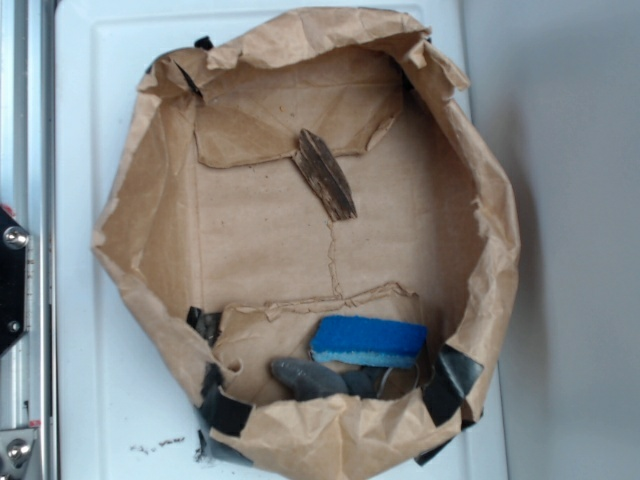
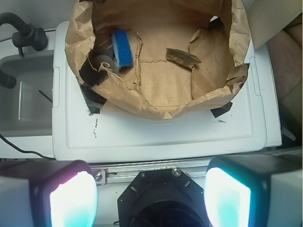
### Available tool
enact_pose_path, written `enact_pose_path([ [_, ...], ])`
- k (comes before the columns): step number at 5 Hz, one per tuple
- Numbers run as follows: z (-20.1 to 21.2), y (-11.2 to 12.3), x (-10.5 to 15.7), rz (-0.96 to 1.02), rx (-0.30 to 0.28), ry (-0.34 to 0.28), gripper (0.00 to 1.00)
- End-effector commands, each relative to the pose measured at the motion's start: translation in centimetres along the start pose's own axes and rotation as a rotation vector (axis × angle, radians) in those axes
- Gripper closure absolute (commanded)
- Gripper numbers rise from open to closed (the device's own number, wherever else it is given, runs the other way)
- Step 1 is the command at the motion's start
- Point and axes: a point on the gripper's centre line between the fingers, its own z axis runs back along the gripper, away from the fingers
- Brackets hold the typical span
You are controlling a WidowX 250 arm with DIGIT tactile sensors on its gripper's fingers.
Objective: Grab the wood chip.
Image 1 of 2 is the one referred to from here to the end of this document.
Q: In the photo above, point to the dark brown wood chip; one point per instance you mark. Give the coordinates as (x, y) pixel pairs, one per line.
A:
(324, 175)

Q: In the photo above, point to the brown paper bag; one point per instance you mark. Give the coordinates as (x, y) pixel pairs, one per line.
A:
(228, 260)

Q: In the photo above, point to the blue sponge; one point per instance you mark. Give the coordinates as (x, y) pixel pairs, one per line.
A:
(367, 341)

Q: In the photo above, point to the large grey stone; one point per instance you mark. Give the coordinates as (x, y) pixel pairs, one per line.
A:
(307, 380)

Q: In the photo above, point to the small grey stone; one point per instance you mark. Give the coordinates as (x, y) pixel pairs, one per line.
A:
(360, 384)

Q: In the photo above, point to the white plastic tray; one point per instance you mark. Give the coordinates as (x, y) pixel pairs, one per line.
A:
(121, 415)

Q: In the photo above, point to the black bracket with bolt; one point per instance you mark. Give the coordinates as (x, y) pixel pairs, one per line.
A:
(13, 270)

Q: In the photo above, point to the aluminium frame rail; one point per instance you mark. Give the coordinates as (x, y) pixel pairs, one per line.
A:
(27, 172)

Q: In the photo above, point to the metal corner bracket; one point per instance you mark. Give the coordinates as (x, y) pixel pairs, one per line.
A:
(18, 447)

